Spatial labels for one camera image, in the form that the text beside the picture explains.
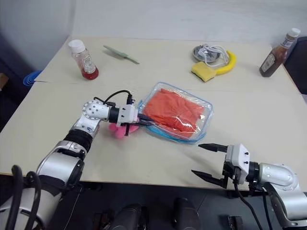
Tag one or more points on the yellow sponge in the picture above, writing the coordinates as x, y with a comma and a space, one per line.
203, 71

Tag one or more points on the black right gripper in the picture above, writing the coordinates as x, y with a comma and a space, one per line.
229, 172

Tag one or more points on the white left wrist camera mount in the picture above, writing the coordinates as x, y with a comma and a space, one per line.
128, 114

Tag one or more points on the dark rounded shape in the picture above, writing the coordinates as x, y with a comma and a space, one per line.
185, 213
129, 215

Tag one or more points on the clear plastic zip pouch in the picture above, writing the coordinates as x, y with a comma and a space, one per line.
178, 115

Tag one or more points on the yellow banana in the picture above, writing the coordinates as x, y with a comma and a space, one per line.
229, 63

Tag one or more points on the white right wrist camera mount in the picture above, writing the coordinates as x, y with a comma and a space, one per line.
241, 157

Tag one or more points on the orange cloth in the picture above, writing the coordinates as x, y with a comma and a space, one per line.
173, 111

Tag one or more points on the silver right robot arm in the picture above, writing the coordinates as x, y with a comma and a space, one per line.
280, 178

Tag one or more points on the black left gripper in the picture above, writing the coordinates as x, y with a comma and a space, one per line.
127, 130

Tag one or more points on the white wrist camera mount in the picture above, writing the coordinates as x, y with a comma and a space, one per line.
128, 114
241, 157

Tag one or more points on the green plastic knife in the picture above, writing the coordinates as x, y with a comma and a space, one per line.
121, 54

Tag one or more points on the pink soft toy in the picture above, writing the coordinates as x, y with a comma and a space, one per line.
118, 132

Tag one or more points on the brown sauce bottle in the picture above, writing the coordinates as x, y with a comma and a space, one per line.
278, 54

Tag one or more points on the blue round stool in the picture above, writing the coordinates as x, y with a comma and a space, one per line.
32, 77

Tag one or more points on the clear ketchup bottle white cap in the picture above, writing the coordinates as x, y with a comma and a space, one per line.
84, 61

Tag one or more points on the round metal dish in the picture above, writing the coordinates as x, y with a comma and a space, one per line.
204, 54

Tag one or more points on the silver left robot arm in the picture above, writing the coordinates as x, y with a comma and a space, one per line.
60, 165

